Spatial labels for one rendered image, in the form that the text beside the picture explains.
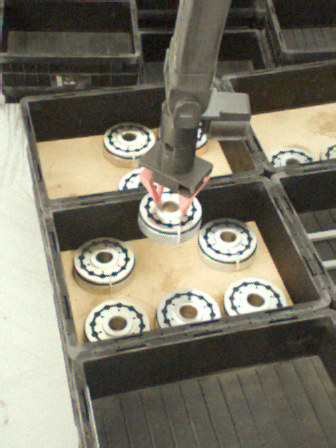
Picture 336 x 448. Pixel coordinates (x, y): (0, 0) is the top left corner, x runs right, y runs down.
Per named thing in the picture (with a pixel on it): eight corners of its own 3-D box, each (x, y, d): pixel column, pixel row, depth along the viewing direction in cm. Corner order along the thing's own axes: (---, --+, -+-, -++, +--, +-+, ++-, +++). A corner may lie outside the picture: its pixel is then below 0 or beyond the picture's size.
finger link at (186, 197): (169, 190, 127) (173, 147, 120) (206, 207, 125) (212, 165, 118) (147, 213, 123) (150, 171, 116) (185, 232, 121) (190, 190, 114)
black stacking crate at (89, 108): (47, 253, 136) (42, 208, 127) (26, 146, 155) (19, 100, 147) (257, 220, 144) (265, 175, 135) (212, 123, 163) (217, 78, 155)
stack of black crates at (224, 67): (140, 174, 250) (141, 88, 225) (135, 117, 270) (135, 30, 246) (259, 171, 253) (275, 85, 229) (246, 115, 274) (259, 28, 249)
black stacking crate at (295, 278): (74, 400, 116) (70, 355, 108) (47, 255, 135) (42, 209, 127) (319, 351, 124) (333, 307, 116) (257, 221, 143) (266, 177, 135)
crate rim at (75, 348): (70, 364, 109) (69, 354, 107) (42, 216, 129) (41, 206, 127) (332, 315, 117) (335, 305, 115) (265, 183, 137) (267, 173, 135)
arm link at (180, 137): (160, 89, 110) (164, 115, 106) (208, 89, 111) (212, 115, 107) (157, 127, 115) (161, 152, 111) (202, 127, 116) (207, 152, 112)
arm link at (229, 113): (172, 51, 105) (176, 102, 101) (254, 51, 107) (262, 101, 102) (164, 107, 116) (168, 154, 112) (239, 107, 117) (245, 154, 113)
